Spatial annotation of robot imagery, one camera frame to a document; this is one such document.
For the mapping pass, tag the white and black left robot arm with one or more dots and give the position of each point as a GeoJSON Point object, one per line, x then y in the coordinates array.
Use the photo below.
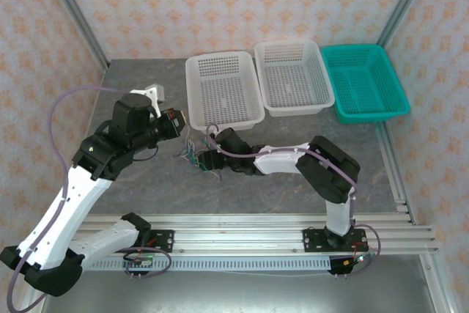
{"type": "Point", "coordinates": [73, 199]}

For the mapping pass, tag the white perforated plastic basket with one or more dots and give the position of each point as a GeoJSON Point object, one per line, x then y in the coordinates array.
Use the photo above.
{"type": "Point", "coordinates": [293, 78]}
{"type": "Point", "coordinates": [223, 89]}

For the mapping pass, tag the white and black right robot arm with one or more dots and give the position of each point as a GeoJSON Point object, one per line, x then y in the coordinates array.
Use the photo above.
{"type": "Point", "coordinates": [275, 161]}

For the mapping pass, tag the aluminium frame post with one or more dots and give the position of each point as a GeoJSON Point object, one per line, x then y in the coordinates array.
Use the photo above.
{"type": "Point", "coordinates": [403, 5]}
{"type": "Point", "coordinates": [77, 16]}

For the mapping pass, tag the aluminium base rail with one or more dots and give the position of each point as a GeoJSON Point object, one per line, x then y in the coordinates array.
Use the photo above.
{"type": "Point", "coordinates": [238, 232]}

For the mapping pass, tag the teal perforated plastic basket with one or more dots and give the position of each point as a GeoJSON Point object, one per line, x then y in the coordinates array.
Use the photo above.
{"type": "Point", "coordinates": [362, 82]}

